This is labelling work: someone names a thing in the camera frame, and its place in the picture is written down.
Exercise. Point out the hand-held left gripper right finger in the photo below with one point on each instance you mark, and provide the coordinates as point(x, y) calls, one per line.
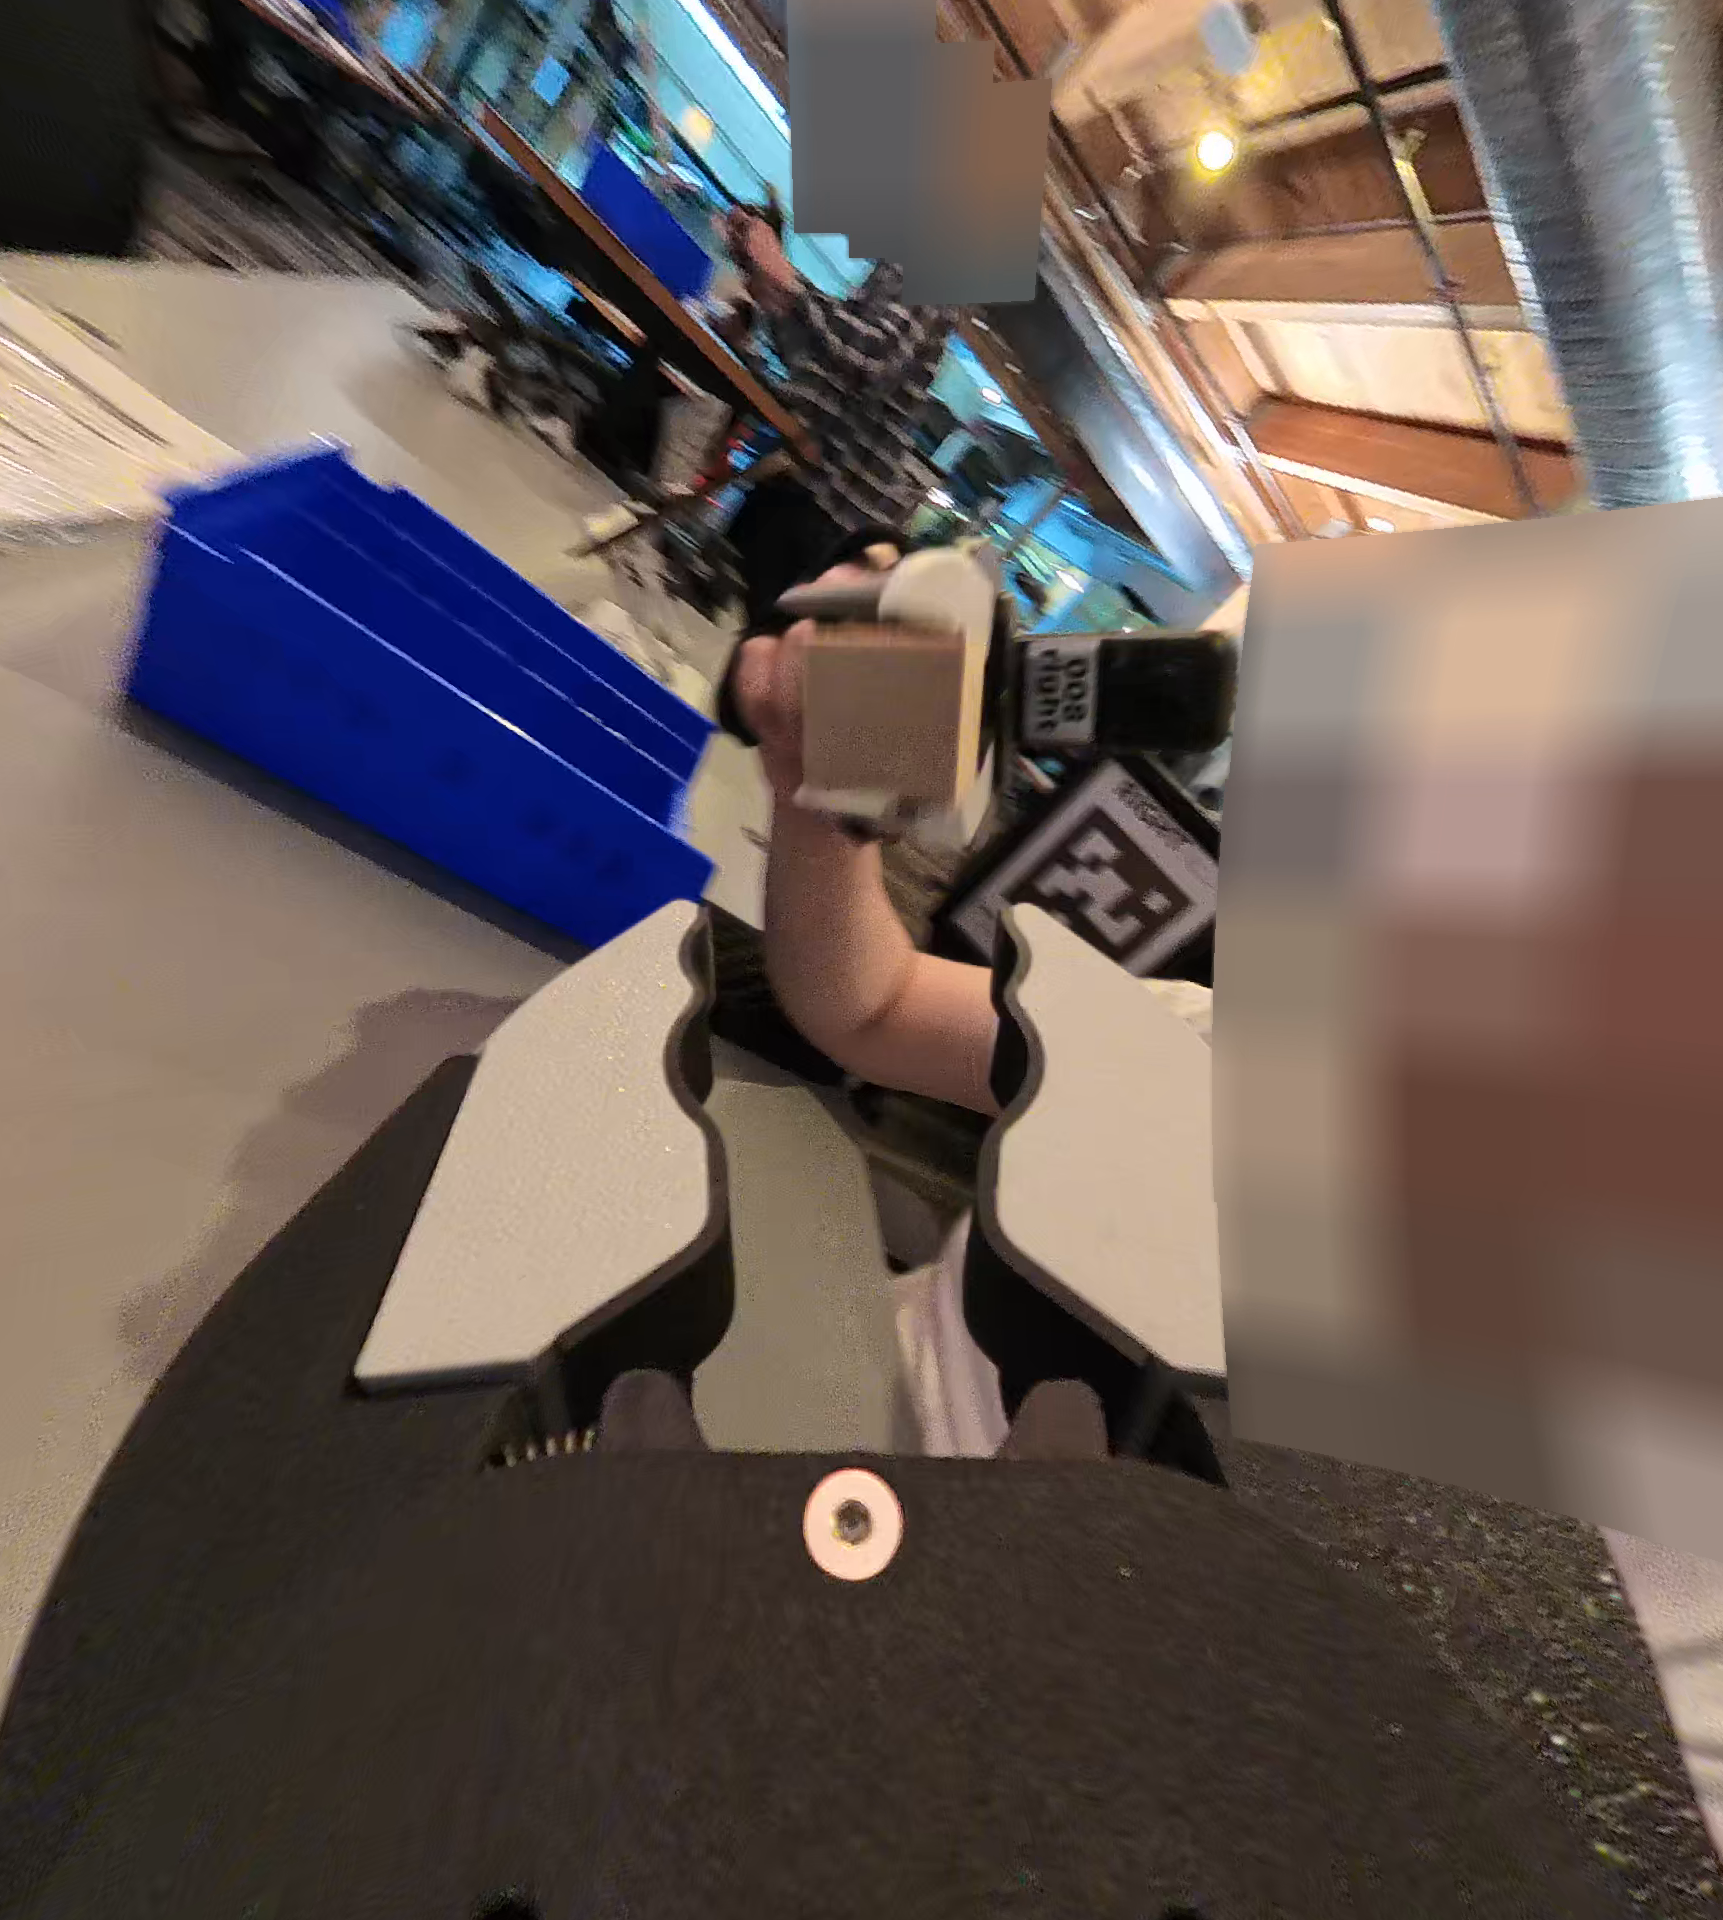
point(1118, 1154)

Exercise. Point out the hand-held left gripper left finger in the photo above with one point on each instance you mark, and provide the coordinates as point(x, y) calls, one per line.
point(547, 1154)

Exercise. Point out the blue plastic bin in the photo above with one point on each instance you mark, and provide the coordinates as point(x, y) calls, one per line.
point(413, 706)

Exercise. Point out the person's right hand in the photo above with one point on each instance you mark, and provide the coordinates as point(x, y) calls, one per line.
point(772, 691)

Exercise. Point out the round ceiling lamp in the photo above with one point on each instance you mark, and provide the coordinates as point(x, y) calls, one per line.
point(1213, 146)

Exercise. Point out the printed sheet in clear sleeve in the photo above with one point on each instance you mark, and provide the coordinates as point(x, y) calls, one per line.
point(7, 388)

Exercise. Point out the silver ventilation duct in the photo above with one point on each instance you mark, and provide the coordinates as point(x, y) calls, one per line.
point(1595, 223)

